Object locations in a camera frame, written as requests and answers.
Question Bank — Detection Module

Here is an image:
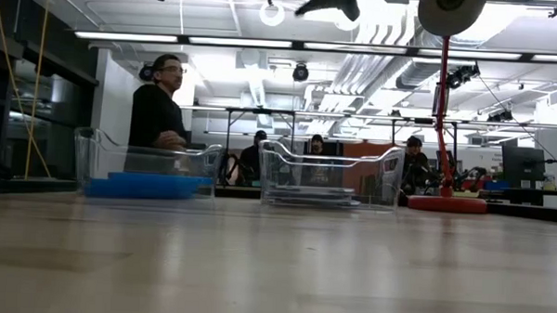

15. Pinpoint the black jewel case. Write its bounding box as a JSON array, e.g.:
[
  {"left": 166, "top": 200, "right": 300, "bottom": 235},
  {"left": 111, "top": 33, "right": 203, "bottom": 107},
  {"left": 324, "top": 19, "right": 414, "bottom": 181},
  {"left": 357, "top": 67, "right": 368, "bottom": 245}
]
[{"left": 261, "top": 196, "right": 362, "bottom": 210}]

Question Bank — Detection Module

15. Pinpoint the person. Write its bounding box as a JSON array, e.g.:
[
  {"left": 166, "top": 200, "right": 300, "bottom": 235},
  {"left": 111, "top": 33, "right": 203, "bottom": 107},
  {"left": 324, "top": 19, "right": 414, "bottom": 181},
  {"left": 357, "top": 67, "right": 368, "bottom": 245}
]
[
  {"left": 236, "top": 128, "right": 269, "bottom": 189},
  {"left": 303, "top": 132, "right": 331, "bottom": 187},
  {"left": 124, "top": 52, "right": 193, "bottom": 176},
  {"left": 400, "top": 135, "right": 434, "bottom": 198}
]

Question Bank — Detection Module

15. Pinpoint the clear plastic bin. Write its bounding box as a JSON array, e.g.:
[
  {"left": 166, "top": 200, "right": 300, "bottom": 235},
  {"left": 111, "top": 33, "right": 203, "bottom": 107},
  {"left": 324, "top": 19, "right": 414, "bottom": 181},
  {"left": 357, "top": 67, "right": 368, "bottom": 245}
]
[
  {"left": 256, "top": 138, "right": 407, "bottom": 213},
  {"left": 71, "top": 126, "right": 225, "bottom": 202}
]

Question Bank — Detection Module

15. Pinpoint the yellow hanging cable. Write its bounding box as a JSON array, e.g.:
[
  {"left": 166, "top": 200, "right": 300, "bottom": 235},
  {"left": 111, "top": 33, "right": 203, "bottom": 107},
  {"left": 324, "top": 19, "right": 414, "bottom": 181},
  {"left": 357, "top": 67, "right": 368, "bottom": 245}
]
[
  {"left": 0, "top": 0, "right": 58, "bottom": 178},
  {"left": 23, "top": 0, "right": 52, "bottom": 180}
]

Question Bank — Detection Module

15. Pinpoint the black ceiling dome camera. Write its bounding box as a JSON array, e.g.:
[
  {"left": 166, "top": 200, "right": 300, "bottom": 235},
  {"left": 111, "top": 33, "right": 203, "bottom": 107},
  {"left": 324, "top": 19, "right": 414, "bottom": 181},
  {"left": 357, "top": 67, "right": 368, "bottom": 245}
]
[
  {"left": 138, "top": 62, "right": 154, "bottom": 84},
  {"left": 291, "top": 62, "right": 311, "bottom": 84}
]

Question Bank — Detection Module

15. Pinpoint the black computer monitor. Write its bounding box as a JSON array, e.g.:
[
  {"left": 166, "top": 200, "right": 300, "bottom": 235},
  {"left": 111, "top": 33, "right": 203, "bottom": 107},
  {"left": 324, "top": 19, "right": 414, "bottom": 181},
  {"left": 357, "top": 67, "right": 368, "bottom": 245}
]
[{"left": 499, "top": 144, "right": 547, "bottom": 190}]

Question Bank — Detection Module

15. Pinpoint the black table frame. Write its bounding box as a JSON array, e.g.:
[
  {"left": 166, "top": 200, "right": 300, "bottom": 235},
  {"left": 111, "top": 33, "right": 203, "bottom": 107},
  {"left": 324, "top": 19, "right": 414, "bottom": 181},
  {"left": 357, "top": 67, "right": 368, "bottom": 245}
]
[{"left": 0, "top": 174, "right": 557, "bottom": 225}]

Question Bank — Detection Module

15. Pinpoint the red desk lamp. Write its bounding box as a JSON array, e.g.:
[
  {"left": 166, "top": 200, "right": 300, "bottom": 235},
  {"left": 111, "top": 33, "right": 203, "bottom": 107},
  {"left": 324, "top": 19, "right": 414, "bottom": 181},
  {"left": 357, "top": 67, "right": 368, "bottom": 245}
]
[{"left": 406, "top": 0, "right": 496, "bottom": 215}]

